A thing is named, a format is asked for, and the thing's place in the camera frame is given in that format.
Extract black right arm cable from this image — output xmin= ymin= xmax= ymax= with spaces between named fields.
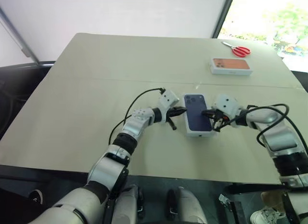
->
xmin=228 ymin=103 xmax=308 ymax=152

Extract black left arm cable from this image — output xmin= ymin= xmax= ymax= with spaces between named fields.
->
xmin=108 ymin=88 xmax=166 ymax=145

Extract grey metal pole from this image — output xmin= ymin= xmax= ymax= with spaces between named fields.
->
xmin=0 ymin=7 xmax=41 ymax=66

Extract grey caster wheel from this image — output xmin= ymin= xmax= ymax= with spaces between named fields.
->
xmin=218 ymin=194 xmax=231 ymax=207

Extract white box with orange print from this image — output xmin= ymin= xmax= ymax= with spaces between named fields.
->
xmin=207 ymin=57 xmax=254 ymax=77

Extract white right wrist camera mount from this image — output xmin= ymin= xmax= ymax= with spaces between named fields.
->
xmin=211 ymin=93 xmax=242 ymax=120

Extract silver rounded robot leg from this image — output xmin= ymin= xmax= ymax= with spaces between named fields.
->
xmin=112 ymin=185 xmax=145 ymax=224
xmin=167 ymin=186 xmax=209 ymax=224

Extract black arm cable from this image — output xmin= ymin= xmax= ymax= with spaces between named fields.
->
xmin=228 ymin=103 xmax=308 ymax=152
xmin=108 ymin=88 xmax=166 ymax=145

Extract black sneaker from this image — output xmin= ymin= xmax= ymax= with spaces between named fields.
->
xmin=30 ymin=189 xmax=44 ymax=205

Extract white sneaker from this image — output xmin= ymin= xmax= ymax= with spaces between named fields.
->
xmin=250 ymin=208 xmax=280 ymax=224

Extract window with dark frame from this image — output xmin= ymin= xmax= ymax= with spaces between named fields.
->
xmin=211 ymin=0 xmax=308 ymax=73

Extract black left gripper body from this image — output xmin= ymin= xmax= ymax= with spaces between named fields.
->
xmin=165 ymin=106 xmax=181 ymax=122

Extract black metal frame bracket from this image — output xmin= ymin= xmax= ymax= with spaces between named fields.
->
xmin=227 ymin=201 xmax=244 ymax=224

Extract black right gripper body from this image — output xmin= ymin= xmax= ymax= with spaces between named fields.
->
xmin=211 ymin=109 xmax=231 ymax=126

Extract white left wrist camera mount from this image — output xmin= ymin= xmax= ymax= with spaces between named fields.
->
xmin=157 ymin=89 xmax=180 ymax=114

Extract red-handled scissors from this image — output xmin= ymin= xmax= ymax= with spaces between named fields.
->
xmin=221 ymin=41 xmax=252 ymax=58

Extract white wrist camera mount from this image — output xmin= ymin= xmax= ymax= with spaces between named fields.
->
xmin=211 ymin=93 xmax=242 ymax=120
xmin=157 ymin=89 xmax=180 ymax=114

